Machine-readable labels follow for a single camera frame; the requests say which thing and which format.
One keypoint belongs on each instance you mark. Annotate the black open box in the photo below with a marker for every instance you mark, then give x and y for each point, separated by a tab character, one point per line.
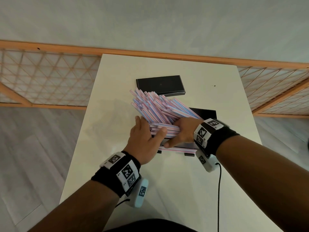
205	113

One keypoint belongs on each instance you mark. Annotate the person's left hand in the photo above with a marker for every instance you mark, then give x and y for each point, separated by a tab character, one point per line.
141	143

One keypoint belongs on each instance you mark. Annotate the person's right forearm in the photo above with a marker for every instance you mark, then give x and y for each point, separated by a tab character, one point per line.
265	181

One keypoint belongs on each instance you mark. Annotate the wooden lattice screen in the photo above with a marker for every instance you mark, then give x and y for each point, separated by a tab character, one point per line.
48	47

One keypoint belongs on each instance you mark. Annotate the person's left thumb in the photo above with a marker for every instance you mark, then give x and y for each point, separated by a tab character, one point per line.
159	134

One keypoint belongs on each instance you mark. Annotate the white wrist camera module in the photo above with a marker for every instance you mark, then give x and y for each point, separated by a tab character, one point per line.
140	194
207	163

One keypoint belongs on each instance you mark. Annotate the person's right thumb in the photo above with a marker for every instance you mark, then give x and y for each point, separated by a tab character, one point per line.
174	142

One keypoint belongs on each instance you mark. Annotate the person's black clothing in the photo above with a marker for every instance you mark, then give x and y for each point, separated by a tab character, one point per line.
149	225

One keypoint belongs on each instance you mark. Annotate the person's left forearm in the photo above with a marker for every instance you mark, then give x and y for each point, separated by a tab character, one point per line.
79	207

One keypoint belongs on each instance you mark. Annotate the person's right hand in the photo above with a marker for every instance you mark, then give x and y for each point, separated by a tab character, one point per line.
187	130

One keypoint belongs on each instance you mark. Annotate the bundle of pink blue straws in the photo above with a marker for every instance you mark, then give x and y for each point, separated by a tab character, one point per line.
157	106

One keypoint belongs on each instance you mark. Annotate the black wristband with marker tags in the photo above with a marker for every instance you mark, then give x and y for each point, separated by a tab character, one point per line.
120	171
212	134

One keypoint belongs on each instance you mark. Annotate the black box lid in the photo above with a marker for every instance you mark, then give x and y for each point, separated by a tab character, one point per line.
160	85

